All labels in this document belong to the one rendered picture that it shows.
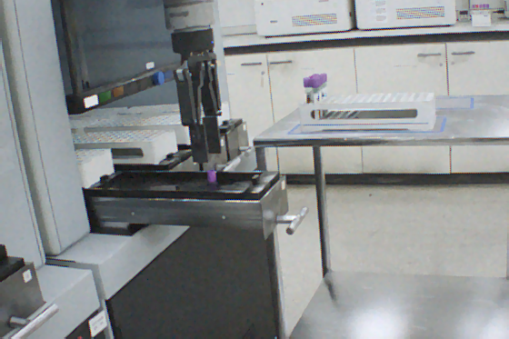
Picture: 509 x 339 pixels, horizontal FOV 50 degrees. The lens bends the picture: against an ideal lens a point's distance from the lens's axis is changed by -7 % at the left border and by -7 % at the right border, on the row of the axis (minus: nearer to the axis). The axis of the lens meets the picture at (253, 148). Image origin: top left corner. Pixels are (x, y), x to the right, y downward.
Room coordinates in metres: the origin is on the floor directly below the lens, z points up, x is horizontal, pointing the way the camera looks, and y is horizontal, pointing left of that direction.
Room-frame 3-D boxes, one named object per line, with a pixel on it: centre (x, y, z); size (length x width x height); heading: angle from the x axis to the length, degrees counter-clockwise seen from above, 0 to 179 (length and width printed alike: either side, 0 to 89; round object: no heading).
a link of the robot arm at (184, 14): (1.02, 0.08, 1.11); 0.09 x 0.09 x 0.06
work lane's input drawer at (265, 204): (1.05, 0.27, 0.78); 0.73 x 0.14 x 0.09; 68
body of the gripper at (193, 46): (1.02, 0.08, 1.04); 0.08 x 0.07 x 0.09; 159
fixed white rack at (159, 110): (1.51, 0.21, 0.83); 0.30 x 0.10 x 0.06; 68
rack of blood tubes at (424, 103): (1.25, -0.26, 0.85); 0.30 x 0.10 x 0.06; 66
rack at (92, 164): (1.11, 0.44, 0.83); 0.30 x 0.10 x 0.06; 68
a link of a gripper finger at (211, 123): (1.05, 0.07, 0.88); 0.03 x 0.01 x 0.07; 69
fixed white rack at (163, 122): (1.37, 0.26, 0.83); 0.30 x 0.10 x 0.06; 68
